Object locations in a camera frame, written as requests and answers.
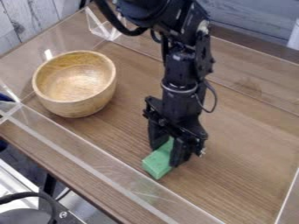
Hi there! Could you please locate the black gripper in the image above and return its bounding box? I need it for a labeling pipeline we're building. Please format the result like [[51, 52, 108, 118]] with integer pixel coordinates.
[[144, 86, 208, 167]]

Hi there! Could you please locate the green rectangular block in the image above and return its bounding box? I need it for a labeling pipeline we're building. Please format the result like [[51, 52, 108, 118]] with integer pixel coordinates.
[[141, 138, 174, 180]]

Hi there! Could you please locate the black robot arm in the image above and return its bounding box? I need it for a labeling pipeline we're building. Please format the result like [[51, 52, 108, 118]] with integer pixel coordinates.
[[95, 0, 215, 167]]

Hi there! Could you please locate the brown wooden bowl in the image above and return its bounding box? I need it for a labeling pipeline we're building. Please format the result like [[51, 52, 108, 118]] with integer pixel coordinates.
[[32, 50, 117, 118]]

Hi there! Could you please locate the black table leg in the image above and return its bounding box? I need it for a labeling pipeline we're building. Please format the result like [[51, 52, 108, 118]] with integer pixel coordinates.
[[43, 174, 57, 196]]

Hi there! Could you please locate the clear acrylic barrier wall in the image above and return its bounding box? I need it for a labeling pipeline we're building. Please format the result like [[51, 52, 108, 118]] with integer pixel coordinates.
[[0, 11, 299, 224]]

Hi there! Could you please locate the black metal bracket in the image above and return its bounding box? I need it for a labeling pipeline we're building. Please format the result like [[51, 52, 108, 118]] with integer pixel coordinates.
[[37, 190, 87, 224]]

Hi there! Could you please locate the black cable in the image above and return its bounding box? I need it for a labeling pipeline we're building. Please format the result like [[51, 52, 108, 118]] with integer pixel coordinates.
[[0, 191, 56, 224]]

